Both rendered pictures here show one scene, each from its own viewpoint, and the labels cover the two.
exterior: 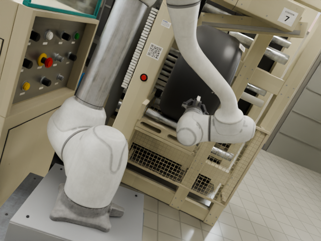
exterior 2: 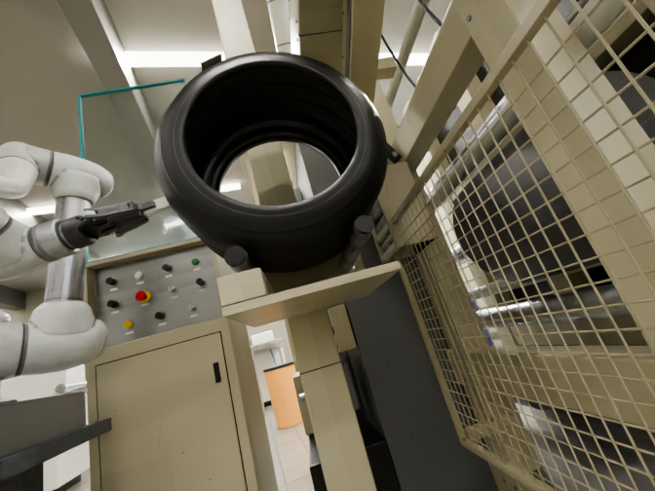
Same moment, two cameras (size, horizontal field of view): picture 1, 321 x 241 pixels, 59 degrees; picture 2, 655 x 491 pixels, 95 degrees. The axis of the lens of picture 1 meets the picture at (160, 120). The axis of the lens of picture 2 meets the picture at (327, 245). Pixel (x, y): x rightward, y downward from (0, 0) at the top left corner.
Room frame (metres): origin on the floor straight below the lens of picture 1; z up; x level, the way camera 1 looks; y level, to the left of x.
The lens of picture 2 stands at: (1.65, -0.84, 0.69)
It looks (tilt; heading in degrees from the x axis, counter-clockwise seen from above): 17 degrees up; 80
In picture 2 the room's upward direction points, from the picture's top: 17 degrees counter-clockwise
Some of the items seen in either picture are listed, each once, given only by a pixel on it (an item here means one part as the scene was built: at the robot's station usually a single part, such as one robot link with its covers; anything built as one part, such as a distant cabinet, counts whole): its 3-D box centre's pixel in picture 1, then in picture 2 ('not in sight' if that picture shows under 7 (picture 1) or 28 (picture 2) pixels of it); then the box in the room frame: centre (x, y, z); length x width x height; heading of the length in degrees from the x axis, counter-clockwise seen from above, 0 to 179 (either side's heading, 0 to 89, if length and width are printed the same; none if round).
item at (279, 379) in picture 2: not in sight; (286, 393); (1.40, 2.71, 0.29); 0.38 x 0.37 x 0.58; 9
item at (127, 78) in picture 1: (140, 49); not in sight; (1.67, 0.28, 1.19); 0.05 x 0.04 x 0.48; 179
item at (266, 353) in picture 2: not in sight; (267, 366); (1.06, 4.73, 0.54); 2.30 x 0.57 x 1.09; 97
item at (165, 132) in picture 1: (166, 132); (255, 299); (1.57, -0.06, 0.84); 0.36 x 0.09 x 0.06; 89
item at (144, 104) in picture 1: (148, 104); (303, 276); (1.72, 0.11, 0.90); 0.40 x 0.03 x 0.10; 179
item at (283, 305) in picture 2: (167, 130); (313, 299); (1.71, -0.07, 0.80); 0.37 x 0.36 x 0.02; 179
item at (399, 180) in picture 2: (160, 72); (394, 213); (2.10, 0.14, 1.05); 0.20 x 0.15 x 0.30; 89
